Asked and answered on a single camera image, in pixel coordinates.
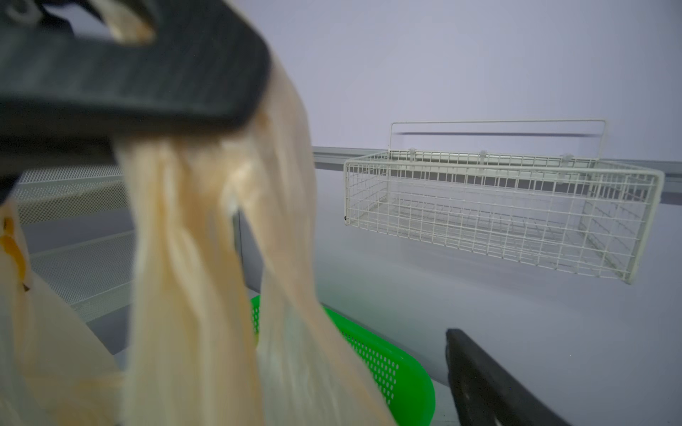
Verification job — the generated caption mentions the upper white mesh shelf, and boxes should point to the upper white mesh shelf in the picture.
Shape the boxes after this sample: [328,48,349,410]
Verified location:
[12,165,129,225]

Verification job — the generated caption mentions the banana print plastic bag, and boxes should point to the banana print plastic bag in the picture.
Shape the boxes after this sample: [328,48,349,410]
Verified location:
[1,1,394,425]

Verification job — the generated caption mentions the white mesh shelf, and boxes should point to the white mesh shelf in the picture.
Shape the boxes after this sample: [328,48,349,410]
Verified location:
[12,165,129,225]
[30,231,135,322]

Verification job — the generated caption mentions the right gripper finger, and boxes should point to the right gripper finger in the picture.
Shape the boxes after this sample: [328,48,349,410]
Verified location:
[446,328,568,426]

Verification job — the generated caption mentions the white wire wall basket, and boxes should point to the white wire wall basket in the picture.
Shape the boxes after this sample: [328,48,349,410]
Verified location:
[344,119,665,283]

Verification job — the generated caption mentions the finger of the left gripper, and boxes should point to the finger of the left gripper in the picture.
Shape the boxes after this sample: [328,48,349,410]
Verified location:
[1,1,272,198]

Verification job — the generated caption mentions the lower white mesh shelf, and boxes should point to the lower white mesh shelf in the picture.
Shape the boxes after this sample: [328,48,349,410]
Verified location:
[30,231,135,322]

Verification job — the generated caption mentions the green plastic basket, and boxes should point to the green plastic basket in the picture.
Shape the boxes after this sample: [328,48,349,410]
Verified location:
[249,294,437,426]

